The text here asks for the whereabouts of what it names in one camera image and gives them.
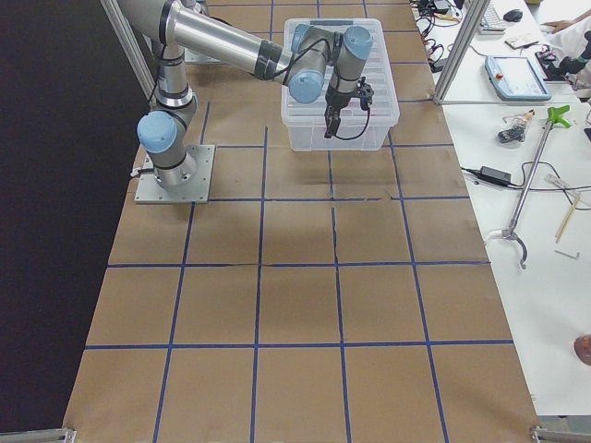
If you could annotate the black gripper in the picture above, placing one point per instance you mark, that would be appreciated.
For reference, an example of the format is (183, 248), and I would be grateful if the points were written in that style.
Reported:
(335, 99)

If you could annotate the clear ribbed box lid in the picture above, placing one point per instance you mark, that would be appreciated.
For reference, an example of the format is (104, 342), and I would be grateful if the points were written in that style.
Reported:
(384, 109)

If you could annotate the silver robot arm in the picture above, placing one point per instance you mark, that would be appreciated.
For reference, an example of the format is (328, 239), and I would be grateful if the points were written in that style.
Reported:
(319, 63)

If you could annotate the clear plastic storage box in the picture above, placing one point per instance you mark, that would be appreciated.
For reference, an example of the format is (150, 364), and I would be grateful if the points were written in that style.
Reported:
(359, 129)

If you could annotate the black power adapter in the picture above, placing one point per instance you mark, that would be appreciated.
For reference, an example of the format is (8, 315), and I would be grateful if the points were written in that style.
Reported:
(491, 176)

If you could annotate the brown paper table cover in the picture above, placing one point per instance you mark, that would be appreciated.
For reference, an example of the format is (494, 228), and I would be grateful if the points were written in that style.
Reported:
(319, 296)

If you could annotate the teach pendant tablet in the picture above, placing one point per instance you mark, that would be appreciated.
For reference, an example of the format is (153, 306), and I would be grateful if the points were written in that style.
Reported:
(515, 79)

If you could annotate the long grabber reach tool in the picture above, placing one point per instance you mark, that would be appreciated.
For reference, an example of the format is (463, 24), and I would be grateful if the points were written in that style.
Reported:
(555, 116)

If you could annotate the aluminium frame post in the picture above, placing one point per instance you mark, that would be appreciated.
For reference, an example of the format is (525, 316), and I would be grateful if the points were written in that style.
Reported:
(471, 21)

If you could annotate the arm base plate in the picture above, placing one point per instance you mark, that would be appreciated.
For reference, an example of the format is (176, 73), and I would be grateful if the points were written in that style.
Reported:
(190, 182)

